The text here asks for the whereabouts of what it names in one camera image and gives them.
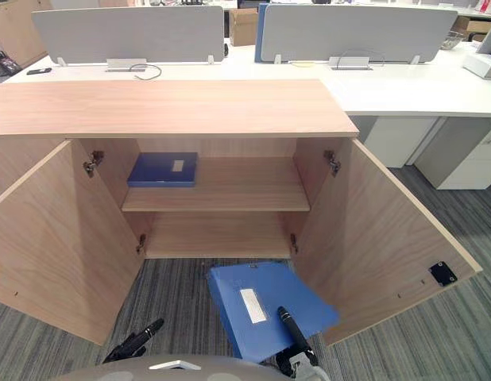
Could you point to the wooden cabinet shelf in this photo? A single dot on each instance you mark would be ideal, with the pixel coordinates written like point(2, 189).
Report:
point(225, 190)

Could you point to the blue file folder box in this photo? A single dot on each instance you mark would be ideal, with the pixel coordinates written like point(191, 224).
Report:
point(164, 170)
point(265, 305)

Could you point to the black door latch plate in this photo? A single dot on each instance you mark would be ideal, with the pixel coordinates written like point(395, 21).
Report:
point(443, 273)

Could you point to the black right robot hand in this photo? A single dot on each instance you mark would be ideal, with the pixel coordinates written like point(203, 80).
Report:
point(295, 337)

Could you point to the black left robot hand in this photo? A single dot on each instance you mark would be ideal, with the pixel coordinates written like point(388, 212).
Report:
point(134, 341)

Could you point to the metal door hinge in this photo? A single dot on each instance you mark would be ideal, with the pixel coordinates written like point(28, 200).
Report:
point(93, 162)
point(140, 243)
point(294, 242)
point(332, 160)

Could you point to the white flat box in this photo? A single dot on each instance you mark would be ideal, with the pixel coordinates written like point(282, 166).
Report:
point(482, 65)

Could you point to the wooden cabinet door with latch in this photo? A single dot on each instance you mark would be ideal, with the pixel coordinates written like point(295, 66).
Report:
point(384, 246)

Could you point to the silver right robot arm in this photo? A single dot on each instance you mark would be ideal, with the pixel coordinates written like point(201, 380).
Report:
point(309, 371)

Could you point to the glass bowl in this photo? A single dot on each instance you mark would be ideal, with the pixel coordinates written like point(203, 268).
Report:
point(452, 39)

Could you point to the white pedestal drawer unit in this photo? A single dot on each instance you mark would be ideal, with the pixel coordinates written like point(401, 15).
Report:
point(464, 155)

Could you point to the grey desk divider screen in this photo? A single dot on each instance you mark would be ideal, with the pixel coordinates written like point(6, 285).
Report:
point(130, 33)
point(356, 31)

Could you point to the wooden side cabinet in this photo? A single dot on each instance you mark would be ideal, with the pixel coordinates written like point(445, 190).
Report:
point(15, 28)

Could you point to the grey robot torso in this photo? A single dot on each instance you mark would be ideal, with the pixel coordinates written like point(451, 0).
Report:
point(170, 369)

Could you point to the cardboard box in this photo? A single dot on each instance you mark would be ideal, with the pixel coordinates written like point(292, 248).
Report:
point(242, 25)
point(474, 25)

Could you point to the blue upright binder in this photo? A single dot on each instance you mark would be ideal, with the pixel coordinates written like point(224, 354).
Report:
point(260, 31)

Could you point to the black mobile phone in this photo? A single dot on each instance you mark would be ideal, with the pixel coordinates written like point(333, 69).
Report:
point(39, 71)

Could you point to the wooden office cabinet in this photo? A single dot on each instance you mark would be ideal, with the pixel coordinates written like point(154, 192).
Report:
point(182, 158)

